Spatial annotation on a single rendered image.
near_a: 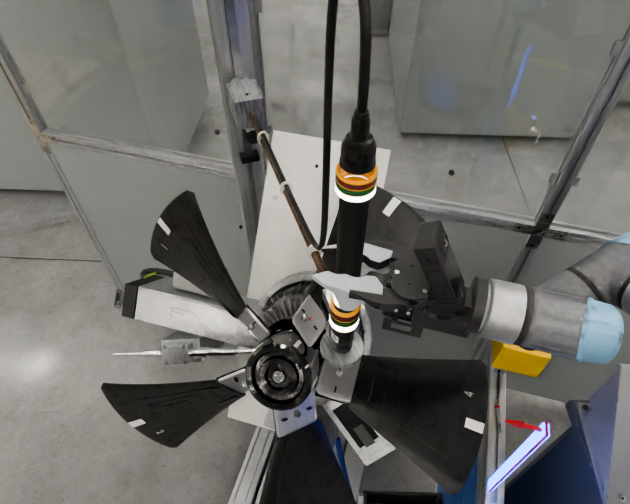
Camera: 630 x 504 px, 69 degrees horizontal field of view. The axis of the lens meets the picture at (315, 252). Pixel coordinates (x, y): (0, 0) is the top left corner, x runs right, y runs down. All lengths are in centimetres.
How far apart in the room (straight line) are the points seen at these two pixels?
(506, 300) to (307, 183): 57
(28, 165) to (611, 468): 304
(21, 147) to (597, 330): 296
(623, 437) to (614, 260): 42
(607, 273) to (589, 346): 14
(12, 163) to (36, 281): 78
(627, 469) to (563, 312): 52
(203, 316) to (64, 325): 166
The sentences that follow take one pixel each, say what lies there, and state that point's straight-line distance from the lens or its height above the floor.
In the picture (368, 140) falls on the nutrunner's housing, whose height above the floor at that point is 168.
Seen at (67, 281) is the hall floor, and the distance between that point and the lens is 279.
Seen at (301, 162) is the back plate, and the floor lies 132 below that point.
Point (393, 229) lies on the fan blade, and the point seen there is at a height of 141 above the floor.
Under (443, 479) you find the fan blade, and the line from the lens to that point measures 87.
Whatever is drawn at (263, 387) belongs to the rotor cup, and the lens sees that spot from 82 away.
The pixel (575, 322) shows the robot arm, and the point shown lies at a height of 150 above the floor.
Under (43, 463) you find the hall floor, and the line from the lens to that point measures 230.
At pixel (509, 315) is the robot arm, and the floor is 149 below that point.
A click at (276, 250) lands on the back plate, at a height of 116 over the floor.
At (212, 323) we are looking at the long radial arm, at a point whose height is 112.
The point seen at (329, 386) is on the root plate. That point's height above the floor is 119.
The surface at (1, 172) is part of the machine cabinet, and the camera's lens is 338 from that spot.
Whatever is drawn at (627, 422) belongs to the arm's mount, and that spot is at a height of 112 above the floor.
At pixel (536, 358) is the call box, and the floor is 106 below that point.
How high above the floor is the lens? 194
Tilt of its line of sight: 48 degrees down
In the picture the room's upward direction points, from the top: straight up
